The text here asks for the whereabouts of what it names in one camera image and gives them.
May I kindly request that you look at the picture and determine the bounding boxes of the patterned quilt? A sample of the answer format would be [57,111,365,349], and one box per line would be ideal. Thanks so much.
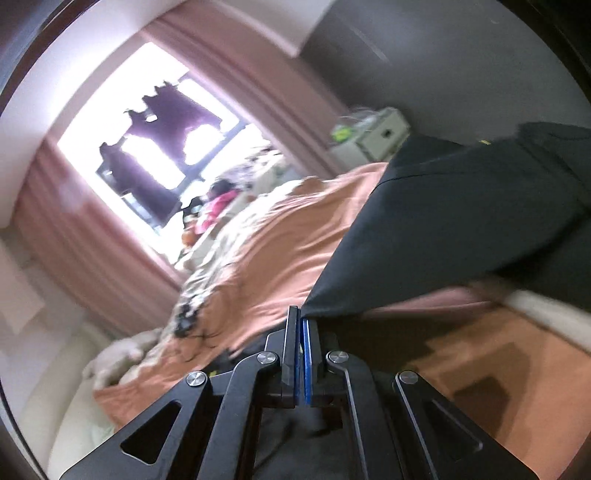
[170,178,317,335]

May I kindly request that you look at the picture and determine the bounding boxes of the orange bed sheet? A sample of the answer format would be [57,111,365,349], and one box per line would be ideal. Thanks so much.
[92,161,398,416]

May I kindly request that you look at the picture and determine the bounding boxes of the dark hanging garment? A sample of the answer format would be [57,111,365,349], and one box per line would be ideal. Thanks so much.
[97,143,182,223]
[124,82,223,163]

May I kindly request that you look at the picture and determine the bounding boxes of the pink curtain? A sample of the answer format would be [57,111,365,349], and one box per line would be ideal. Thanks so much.
[14,136,185,335]
[143,9,358,178]

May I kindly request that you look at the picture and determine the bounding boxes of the cream bed frame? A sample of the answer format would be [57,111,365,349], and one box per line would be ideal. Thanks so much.
[501,287,591,352]

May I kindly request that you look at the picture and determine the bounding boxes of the pink clothes pile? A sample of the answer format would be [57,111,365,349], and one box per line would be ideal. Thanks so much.
[184,179,237,241]

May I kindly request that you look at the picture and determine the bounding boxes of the dark grey wardrobe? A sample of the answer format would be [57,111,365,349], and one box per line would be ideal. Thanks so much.
[300,0,591,141]

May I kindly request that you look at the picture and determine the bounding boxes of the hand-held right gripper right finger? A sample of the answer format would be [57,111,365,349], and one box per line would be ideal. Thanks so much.
[300,316,541,480]

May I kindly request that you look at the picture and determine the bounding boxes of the green and white items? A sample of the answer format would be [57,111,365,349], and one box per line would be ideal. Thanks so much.
[329,107,411,172]

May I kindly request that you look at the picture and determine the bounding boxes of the white fluffy cloth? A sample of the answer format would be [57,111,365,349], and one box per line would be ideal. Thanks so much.
[82,328,163,395]

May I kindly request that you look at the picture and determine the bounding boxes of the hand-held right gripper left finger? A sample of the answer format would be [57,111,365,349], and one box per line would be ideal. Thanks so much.
[59,305,302,480]

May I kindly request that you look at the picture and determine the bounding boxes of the black garment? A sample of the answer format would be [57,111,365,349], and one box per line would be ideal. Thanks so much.
[252,121,591,480]

